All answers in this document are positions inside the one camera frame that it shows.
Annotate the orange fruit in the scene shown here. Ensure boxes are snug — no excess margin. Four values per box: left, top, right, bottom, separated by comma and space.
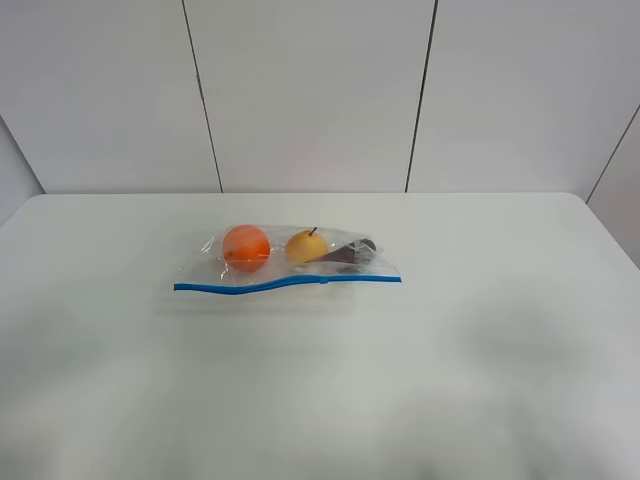
222, 225, 271, 263

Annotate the yellow pear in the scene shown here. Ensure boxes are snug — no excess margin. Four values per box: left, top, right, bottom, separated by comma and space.
286, 227, 329, 264

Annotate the purple eggplant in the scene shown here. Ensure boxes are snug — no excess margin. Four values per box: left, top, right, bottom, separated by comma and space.
317, 238, 377, 274

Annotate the clear zip bag blue zipper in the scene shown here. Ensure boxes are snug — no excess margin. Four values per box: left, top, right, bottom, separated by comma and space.
173, 225, 402, 296

